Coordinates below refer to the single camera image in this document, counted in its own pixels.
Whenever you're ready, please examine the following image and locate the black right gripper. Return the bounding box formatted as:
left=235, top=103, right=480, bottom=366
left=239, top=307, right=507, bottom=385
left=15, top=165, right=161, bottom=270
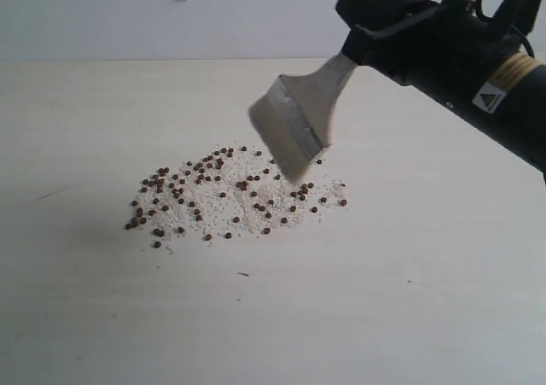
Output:
left=335, top=0, right=523, bottom=112

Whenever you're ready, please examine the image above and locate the wooden paint brush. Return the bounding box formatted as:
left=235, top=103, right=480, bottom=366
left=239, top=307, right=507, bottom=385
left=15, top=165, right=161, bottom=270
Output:
left=248, top=51, right=359, bottom=184

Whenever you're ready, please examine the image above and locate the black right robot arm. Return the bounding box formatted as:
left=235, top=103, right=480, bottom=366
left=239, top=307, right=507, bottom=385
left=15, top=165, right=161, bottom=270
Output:
left=335, top=0, right=545, bottom=171

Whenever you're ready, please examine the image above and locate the pile of rice and pellets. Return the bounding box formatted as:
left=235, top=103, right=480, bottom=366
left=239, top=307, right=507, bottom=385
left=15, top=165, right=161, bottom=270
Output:
left=123, top=145, right=348, bottom=248

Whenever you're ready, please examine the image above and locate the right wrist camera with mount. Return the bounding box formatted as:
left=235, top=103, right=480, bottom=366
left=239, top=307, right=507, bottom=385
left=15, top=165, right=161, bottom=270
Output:
left=474, top=0, right=542, bottom=40

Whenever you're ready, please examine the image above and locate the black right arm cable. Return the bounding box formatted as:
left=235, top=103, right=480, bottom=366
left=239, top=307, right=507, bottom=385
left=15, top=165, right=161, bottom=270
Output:
left=511, top=26, right=537, bottom=57

